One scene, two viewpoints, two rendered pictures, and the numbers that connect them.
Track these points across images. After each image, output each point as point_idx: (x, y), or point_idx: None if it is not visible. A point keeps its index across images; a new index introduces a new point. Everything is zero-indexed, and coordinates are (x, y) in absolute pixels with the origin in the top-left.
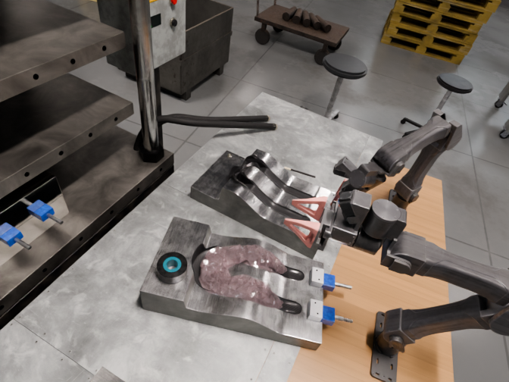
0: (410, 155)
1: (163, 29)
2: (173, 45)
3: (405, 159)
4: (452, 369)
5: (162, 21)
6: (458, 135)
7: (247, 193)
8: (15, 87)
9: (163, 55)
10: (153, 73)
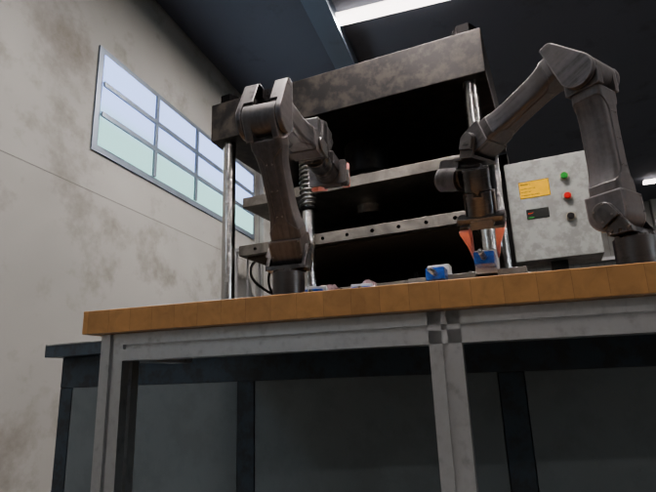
0: (494, 124)
1: (553, 222)
2: (574, 239)
3: (480, 129)
4: (252, 297)
5: (552, 214)
6: (566, 57)
7: None
8: (385, 229)
9: (555, 248)
10: (489, 234)
